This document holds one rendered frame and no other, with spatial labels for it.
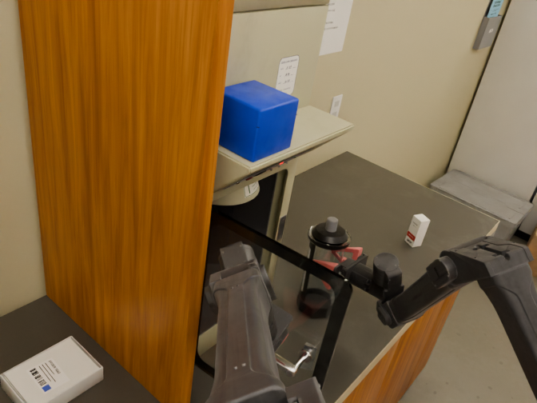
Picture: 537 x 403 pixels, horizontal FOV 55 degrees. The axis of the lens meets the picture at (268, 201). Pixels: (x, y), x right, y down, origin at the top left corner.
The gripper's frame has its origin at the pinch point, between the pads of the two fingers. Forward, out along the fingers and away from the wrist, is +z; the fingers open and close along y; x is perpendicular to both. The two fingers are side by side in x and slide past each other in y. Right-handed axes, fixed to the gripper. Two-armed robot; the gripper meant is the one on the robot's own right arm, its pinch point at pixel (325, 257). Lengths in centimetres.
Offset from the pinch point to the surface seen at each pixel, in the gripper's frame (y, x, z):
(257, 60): 32, -52, 4
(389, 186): -81, 11, 21
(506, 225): -228, 72, -1
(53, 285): 50, 10, 43
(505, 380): -133, 107, -42
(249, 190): 24.6, -23.0, 7.8
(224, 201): 30.6, -21.5, 9.2
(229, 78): 38, -49, 4
